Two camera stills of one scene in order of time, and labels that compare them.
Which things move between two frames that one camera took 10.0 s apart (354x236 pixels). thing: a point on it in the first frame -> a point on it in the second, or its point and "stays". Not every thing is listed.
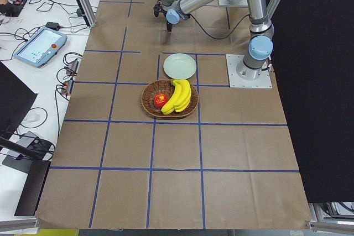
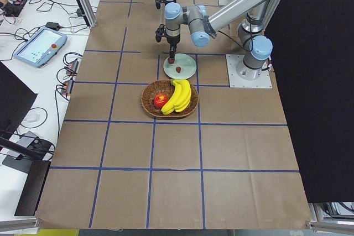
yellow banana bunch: x=180 y=98 stays
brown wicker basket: x=166 y=87 stays
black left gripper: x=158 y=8 -> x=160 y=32
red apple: x=160 y=100 stays
